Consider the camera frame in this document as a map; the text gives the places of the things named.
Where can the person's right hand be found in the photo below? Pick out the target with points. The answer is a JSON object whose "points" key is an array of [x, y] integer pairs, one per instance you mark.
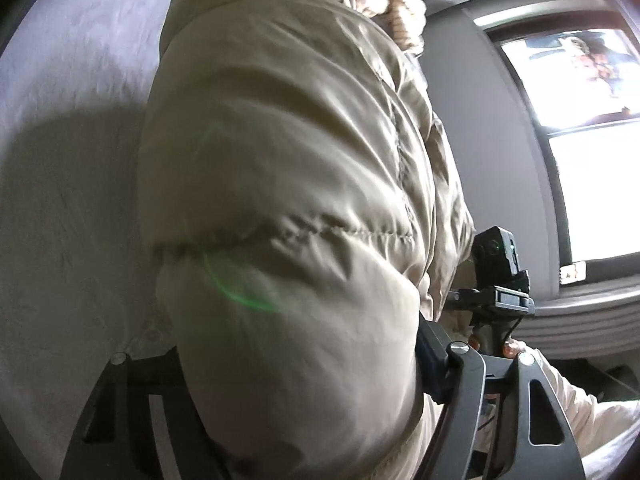
{"points": [[515, 347]]}

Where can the small box with label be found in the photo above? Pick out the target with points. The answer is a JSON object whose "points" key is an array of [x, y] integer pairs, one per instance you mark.
{"points": [[573, 273]]}

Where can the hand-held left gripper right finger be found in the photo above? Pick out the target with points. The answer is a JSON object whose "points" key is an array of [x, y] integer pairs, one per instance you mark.
{"points": [[432, 360]]}

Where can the beige fur-trimmed puffer jacket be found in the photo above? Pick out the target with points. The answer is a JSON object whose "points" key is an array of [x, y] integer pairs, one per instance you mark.
{"points": [[275, 160]]}

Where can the lavender bed sheet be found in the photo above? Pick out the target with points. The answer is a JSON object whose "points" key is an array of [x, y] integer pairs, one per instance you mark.
{"points": [[75, 110]]}

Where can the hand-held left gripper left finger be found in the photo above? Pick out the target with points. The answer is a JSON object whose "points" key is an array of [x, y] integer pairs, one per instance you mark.
{"points": [[135, 410]]}

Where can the grey window sill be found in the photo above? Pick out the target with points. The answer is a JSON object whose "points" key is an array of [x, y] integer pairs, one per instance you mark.
{"points": [[585, 317]]}

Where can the person's right forearm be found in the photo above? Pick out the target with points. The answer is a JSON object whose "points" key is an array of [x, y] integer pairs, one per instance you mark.
{"points": [[565, 380]]}

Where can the window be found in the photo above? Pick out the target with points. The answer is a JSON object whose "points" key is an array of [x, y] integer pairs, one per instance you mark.
{"points": [[600, 185]]}

